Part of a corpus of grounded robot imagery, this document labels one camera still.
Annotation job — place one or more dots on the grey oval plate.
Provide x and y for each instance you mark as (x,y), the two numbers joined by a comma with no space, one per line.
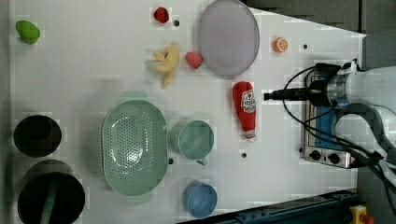
(228,38)

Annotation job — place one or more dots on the pink strawberry plush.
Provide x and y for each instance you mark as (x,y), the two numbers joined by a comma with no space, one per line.
(194,59)

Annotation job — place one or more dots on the red plush ketchup bottle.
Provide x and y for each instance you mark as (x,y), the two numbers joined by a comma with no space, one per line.
(245,107)

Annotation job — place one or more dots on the yellow banana plush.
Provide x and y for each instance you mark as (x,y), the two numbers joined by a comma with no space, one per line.
(166,62)

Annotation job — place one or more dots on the green oval strainer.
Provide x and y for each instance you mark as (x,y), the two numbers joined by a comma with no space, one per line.
(134,147)

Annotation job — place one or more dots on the green mug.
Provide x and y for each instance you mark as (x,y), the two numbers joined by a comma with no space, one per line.
(193,139)

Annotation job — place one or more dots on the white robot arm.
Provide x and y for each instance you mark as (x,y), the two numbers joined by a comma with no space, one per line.
(349,116)

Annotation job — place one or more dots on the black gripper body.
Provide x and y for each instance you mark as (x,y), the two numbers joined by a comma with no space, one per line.
(317,93)

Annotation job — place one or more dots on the orange slice toy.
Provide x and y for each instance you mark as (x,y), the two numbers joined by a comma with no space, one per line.
(280,44)

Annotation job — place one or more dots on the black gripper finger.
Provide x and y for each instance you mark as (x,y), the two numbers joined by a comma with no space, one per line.
(288,95)

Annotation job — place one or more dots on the black cylinder with spatula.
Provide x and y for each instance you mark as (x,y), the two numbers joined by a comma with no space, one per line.
(70,197)

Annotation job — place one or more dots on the blue cup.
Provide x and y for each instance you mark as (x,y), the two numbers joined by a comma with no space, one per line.
(199,199)

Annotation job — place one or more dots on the green spatula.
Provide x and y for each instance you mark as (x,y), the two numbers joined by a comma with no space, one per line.
(50,201)

